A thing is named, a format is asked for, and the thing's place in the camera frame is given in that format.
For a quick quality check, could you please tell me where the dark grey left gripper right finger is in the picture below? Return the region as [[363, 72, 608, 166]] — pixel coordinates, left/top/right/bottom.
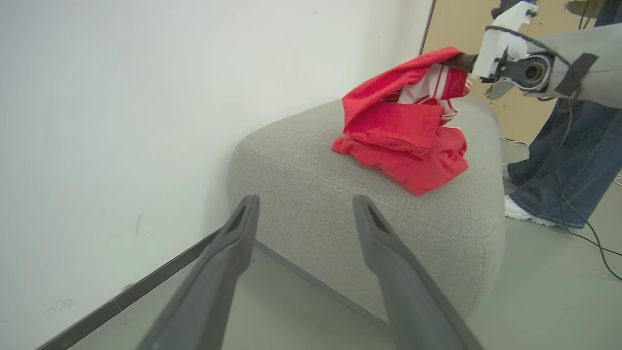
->
[[352, 194, 485, 350]]

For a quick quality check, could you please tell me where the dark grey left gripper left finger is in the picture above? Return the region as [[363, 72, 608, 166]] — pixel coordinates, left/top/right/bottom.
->
[[135, 194, 261, 350]]

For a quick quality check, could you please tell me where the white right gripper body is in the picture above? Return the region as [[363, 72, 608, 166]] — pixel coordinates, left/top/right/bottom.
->
[[470, 0, 540, 100]]

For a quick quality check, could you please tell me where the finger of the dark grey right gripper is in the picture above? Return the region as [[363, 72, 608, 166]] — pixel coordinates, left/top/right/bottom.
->
[[442, 53, 480, 74]]

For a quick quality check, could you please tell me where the red white Bulls jersey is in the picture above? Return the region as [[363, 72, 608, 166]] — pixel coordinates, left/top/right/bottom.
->
[[342, 47, 473, 157]]

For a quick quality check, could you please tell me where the red fleece garment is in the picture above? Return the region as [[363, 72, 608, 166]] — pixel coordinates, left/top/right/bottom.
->
[[332, 125, 470, 196]]

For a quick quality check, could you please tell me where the black baseboard strip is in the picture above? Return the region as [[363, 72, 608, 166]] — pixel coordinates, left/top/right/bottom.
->
[[36, 228, 222, 350]]

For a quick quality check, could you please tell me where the grey fabric sofa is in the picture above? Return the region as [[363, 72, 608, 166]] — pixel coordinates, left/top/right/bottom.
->
[[227, 95, 506, 324]]

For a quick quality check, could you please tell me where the person in blue jeans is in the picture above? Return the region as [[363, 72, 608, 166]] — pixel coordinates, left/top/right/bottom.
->
[[508, 0, 622, 229]]

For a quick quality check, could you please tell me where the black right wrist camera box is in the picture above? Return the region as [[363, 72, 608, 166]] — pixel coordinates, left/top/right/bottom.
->
[[491, 0, 518, 19]]

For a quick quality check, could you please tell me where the black floor cable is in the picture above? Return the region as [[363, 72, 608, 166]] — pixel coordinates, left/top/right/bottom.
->
[[552, 97, 622, 281]]

